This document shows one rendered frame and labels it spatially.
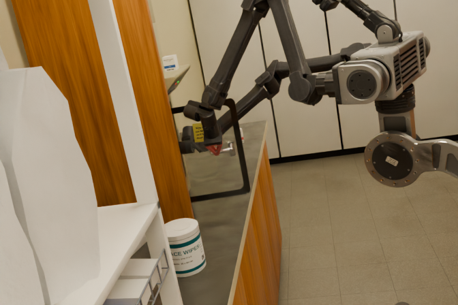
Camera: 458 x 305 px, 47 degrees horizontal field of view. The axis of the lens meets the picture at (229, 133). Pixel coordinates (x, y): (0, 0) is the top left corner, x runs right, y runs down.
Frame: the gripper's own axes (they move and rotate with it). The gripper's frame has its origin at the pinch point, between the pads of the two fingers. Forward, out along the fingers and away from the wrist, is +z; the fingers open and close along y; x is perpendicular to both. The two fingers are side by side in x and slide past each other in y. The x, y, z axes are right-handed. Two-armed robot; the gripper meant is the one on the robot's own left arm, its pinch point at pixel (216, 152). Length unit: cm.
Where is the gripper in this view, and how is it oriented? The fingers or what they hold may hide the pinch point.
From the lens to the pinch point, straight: 204.1
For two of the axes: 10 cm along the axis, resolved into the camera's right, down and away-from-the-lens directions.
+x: 9.8, -1.6, -0.8
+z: 1.7, 7.5, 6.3
